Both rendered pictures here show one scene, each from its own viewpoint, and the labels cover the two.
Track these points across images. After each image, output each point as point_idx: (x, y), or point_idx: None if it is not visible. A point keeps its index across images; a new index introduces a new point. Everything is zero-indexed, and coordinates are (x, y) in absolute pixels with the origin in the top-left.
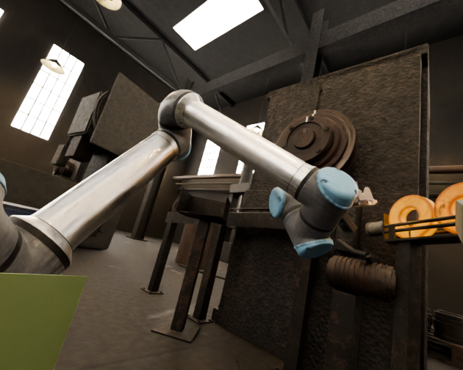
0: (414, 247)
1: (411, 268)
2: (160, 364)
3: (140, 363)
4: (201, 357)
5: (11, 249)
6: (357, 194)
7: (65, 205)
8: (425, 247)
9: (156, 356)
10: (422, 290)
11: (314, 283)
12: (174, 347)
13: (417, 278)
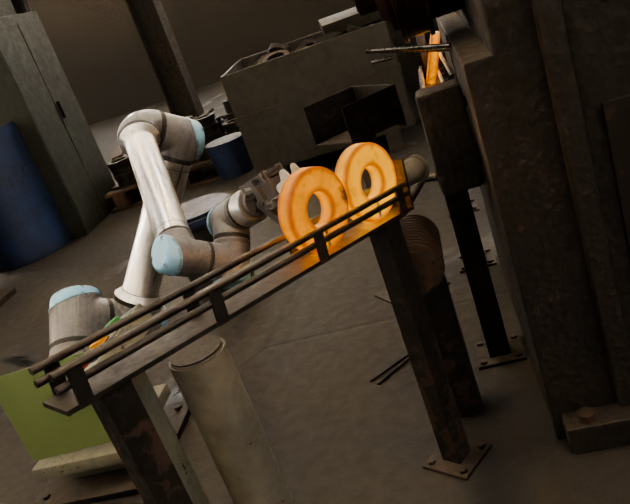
0: (374, 233)
1: (380, 262)
2: (340, 339)
3: (323, 339)
4: (395, 330)
5: (108, 319)
6: (168, 265)
7: (127, 275)
8: (567, 151)
9: (345, 330)
10: (582, 240)
11: (495, 223)
12: (378, 317)
13: (392, 274)
